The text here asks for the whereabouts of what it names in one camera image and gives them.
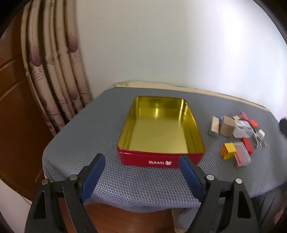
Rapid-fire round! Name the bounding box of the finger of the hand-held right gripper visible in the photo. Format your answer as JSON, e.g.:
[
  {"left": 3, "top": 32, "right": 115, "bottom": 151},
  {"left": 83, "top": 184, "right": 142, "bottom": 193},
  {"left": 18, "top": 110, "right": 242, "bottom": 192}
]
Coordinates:
[{"left": 279, "top": 118, "right": 287, "bottom": 135}]

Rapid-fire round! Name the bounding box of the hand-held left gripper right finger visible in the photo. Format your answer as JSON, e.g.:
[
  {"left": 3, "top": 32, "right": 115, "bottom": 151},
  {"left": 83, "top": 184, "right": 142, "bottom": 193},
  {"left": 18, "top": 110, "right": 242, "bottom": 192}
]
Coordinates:
[{"left": 179, "top": 154, "right": 259, "bottom": 233}]

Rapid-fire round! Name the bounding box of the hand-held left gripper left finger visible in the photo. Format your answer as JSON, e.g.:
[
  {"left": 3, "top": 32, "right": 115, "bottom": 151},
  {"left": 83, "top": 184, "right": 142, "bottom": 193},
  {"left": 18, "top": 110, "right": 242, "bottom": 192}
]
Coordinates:
[{"left": 24, "top": 153, "right": 106, "bottom": 233}]

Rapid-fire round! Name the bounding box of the small red box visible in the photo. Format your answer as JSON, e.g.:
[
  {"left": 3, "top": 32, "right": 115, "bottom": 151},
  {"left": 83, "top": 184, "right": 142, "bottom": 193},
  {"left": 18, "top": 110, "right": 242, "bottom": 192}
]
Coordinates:
[{"left": 241, "top": 137, "right": 254, "bottom": 155}]

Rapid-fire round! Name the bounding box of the clear labelled plastic box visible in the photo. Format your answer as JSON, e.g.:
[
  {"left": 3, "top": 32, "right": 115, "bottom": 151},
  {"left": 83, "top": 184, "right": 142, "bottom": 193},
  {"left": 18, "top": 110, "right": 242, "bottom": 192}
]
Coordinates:
[{"left": 233, "top": 120, "right": 253, "bottom": 138}]

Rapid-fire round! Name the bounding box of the yellow cube box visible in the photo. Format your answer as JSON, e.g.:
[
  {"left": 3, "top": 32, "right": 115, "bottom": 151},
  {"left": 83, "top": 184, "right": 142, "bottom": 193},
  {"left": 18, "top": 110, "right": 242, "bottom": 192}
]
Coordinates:
[{"left": 221, "top": 143, "right": 237, "bottom": 160}]

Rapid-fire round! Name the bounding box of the red tin box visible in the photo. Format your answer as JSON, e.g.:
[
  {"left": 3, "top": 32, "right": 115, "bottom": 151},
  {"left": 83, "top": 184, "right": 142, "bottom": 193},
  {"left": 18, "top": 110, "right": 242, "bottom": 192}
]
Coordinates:
[{"left": 116, "top": 96, "right": 205, "bottom": 168}]

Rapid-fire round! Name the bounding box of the clear case with red contents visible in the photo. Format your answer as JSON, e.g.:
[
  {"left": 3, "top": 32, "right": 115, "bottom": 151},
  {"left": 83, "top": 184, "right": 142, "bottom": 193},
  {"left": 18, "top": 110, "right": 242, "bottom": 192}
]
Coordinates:
[{"left": 233, "top": 141, "right": 252, "bottom": 168}]

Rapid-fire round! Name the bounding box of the gold metal lighter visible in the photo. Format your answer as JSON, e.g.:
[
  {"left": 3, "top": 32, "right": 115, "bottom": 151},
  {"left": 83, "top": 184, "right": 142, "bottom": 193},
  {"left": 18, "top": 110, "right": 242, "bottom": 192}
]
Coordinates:
[{"left": 208, "top": 116, "right": 220, "bottom": 137}]

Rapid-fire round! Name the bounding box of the brown cardboard box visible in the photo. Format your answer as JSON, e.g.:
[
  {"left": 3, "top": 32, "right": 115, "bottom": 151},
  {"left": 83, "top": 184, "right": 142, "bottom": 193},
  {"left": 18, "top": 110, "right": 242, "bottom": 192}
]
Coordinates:
[{"left": 219, "top": 116, "right": 237, "bottom": 137}]

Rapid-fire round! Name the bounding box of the brown wooden door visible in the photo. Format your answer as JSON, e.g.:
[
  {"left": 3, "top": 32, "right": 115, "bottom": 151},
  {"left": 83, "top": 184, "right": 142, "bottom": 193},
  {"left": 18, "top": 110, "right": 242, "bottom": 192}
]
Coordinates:
[{"left": 0, "top": 13, "right": 56, "bottom": 198}]

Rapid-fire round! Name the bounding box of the beige patterned curtain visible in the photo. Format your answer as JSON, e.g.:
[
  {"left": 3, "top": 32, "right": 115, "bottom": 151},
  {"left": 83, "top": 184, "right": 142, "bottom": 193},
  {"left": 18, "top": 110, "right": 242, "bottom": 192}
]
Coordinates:
[{"left": 20, "top": 0, "right": 93, "bottom": 137}]

